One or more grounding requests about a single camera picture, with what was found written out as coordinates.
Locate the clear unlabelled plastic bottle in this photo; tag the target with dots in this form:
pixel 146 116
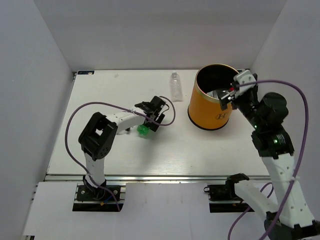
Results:
pixel 175 87

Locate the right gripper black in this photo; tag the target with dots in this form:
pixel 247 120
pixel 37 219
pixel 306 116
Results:
pixel 230 97

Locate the aluminium table edge rail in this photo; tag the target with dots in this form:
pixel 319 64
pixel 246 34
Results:
pixel 138 178

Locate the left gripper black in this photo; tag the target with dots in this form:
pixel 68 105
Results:
pixel 154 125

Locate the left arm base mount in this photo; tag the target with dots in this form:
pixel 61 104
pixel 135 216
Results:
pixel 85 201

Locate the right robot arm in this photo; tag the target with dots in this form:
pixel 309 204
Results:
pixel 289 218

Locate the blue sticker on table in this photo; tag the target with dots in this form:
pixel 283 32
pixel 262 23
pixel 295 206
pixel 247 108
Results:
pixel 85 72

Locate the blue orange label clear bottle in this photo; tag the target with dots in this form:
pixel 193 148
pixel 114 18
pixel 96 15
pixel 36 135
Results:
pixel 215 94

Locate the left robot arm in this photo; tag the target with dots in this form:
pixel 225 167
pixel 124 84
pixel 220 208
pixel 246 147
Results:
pixel 98 135

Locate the green plastic bottle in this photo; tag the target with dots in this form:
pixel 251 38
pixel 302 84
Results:
pixel 142 130

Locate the orange cylindrical bin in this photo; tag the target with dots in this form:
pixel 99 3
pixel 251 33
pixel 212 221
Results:
pixel 204 110

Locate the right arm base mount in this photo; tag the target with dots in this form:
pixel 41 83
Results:
pixel 222 197

